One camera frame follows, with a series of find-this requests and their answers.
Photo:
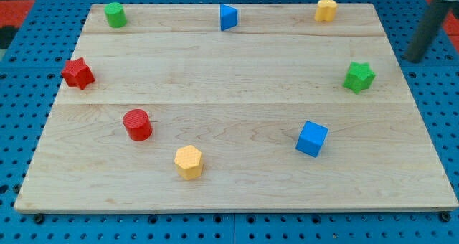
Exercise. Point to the yellow hexagon block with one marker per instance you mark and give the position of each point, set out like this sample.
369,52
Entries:
189,163

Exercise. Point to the blue cube block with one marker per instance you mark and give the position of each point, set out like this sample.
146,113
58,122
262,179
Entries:
311,138

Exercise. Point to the wooden board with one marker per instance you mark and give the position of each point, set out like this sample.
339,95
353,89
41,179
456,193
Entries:
241,97

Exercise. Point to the red cylinder block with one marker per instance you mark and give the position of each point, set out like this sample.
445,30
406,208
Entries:
137,124

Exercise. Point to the blue triangular prism block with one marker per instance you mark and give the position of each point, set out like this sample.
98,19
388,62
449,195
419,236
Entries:
228,17

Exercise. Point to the green star block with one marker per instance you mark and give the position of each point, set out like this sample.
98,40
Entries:
359,77

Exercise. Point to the yellow heart block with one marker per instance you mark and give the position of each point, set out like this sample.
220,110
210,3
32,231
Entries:
326,10

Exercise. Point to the green cylinder block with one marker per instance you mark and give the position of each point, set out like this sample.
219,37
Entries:
115,15

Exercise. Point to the red star block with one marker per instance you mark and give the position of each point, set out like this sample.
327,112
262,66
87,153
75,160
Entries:
77,73

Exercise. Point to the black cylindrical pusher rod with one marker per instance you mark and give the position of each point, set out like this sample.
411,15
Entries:
428,28

